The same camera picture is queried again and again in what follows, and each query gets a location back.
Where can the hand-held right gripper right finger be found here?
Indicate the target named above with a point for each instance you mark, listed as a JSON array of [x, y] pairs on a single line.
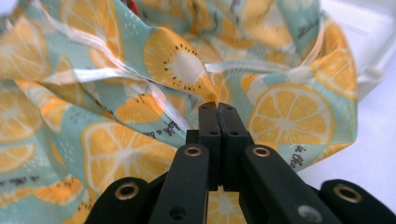
[[234, 124]]

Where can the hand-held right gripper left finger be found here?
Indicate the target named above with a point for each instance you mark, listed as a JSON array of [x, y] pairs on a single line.
[[209, 124]]

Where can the white plastic tray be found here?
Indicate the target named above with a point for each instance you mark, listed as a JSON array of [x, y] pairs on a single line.
[[364, 37]]

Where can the white table cover sheet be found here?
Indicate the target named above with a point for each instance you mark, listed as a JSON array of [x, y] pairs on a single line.
[[370, 149]]

